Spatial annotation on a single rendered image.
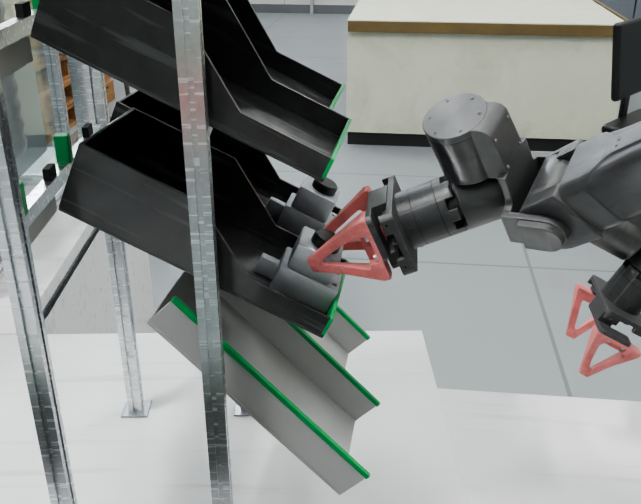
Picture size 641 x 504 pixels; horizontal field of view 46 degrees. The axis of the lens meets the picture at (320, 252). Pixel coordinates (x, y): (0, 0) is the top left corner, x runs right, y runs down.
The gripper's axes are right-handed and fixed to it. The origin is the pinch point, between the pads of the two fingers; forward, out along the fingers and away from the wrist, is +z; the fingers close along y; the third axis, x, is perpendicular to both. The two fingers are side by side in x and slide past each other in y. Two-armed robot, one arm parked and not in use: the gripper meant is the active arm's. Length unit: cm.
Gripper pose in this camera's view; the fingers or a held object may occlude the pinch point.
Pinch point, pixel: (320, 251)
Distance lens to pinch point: 75.6
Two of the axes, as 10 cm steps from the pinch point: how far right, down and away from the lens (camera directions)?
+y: -1.1, 4.4, -8.9
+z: -9.0, 3.3, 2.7
